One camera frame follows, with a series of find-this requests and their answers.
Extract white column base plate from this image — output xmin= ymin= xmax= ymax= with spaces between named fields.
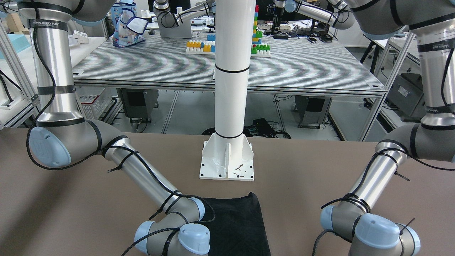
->
xmin=199 ymin=133 xmax=255 ymax=181

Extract brown table mat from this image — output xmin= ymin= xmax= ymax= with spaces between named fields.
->
xmin=1 ymin=128 xmax=455 ymax=256

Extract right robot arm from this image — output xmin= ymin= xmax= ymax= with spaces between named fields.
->
xmin=15 ymin=0 xmax=210 ymax=256

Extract colourful toy building blocks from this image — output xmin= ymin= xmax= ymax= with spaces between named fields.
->
xmin=186 ymin=0 xmax=272 ymax=58

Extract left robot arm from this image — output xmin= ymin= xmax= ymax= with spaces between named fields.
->
xmin=320 ymin=0 xmax=455 ymax=256

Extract blue white plastic bag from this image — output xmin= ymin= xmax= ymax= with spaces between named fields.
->
xmin=110 ymin=0 xmax=148 ymax=48

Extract black printed t-shirt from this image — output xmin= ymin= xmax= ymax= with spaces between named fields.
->
xmin=204 ymin=192 xmax=271 ymax=256

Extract striped grey work table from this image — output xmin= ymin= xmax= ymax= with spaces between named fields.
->
xmin=73 ymin=33 xmax=386 ymax=97

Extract white plastic basket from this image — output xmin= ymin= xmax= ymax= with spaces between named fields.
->
xmin=76 ymin=86 xmax=112 ymax=119

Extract white central robot column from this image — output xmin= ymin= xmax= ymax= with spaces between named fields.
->
xmin=214 ymin=0 xmax=256 ymax=141

